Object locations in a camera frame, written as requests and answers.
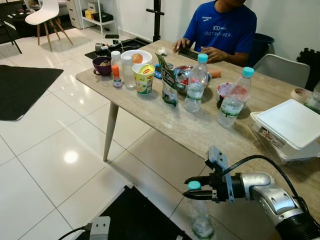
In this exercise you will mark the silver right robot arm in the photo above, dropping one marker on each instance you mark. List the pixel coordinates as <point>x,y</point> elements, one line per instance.
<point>272,197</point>

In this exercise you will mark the large clear bottle teal cap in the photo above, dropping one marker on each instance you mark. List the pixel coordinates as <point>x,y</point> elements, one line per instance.
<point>313,100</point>

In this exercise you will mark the light grey left wrist camera mount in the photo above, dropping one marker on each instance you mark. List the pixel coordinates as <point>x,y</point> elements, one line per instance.
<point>100,229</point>

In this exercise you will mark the small orange capped bottle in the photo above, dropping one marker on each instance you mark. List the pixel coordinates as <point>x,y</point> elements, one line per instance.
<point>116,77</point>

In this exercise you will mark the white shelf unit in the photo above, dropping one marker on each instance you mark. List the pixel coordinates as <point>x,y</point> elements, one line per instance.
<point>95,20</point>

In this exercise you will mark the dark blue bin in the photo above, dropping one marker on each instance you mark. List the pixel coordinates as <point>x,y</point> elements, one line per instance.
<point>262,45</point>

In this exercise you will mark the white chair wooden legs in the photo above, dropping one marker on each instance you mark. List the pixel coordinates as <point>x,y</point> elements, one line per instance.
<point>45,12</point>

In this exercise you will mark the blue packet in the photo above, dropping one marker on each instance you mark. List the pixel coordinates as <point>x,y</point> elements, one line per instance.
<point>159,74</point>

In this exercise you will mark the orange red apple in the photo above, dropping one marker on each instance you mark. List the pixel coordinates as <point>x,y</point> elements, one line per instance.
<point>137,58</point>

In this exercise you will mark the green snack packet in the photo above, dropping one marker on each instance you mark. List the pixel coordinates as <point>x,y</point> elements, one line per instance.
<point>169,90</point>

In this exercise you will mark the black phone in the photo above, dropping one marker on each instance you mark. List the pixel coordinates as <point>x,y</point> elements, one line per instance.
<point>189,53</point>

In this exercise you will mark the dark rug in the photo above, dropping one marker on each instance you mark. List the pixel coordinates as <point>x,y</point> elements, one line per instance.
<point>25,90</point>

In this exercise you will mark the orange sausage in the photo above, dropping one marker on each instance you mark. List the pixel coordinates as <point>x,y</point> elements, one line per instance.
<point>215,74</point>

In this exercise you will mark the person in blue shirt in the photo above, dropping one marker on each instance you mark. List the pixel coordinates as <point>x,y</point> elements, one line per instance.
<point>222,27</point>

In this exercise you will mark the clear water bottle teal cap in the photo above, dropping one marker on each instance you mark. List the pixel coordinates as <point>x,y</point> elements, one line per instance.
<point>201,220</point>
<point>195,90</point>
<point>232,105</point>

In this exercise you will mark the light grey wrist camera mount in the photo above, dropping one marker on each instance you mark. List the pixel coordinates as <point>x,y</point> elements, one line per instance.
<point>100,229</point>
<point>217,159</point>

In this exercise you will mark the black foam puzzle mat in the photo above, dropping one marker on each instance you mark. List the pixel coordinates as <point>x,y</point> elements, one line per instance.
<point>311,62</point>

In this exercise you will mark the white bowl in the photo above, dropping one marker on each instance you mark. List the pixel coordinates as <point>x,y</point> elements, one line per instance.
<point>147,56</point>

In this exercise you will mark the purple mug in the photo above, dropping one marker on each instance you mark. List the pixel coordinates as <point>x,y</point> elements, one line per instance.
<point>102,67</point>

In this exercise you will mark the yellow green instant noodle cup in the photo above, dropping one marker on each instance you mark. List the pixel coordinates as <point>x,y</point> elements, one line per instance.
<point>144,80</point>

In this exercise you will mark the white capped shaker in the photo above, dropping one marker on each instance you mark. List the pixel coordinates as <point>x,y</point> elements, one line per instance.
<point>116,56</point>

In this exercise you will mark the dark floor mat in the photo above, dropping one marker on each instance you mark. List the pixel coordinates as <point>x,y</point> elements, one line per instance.
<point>135,215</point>

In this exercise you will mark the tape roll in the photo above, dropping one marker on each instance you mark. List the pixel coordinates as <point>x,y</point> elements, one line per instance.
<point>301,95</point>

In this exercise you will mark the metal bowl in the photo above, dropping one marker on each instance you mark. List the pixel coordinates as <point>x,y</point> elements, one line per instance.
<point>181,77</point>

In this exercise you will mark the red bowl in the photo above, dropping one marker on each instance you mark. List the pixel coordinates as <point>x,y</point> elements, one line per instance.
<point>224,90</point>

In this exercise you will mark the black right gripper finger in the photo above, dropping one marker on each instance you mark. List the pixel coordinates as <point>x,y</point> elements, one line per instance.
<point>202,180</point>
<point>202,196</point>

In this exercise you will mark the white lidded food container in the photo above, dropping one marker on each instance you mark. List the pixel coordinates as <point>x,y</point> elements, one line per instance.
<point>292,122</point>

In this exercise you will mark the light grey right wrist camera mount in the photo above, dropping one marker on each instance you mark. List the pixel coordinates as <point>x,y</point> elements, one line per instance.
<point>217,159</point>

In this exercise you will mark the clear glass jar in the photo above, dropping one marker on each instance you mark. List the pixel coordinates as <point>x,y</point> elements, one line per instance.
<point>129,75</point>

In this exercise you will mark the black pole stand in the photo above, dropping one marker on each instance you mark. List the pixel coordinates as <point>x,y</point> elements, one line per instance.
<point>156,20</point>

